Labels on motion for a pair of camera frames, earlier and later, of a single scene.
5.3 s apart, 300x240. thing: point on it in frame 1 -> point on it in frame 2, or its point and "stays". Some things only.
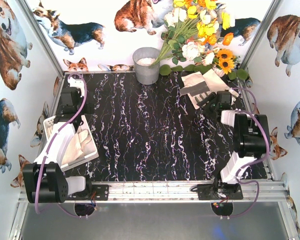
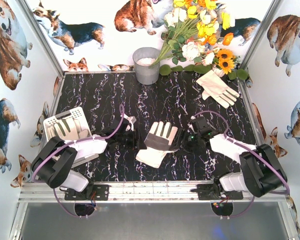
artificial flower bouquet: (192, 38) stays
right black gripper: (213, 103) -> (185, 139)
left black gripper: (65, 116) -> (136, 139)
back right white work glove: (215, 84) stays
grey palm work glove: (195, 87) -> (158, 143)
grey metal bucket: (142, 57) stays
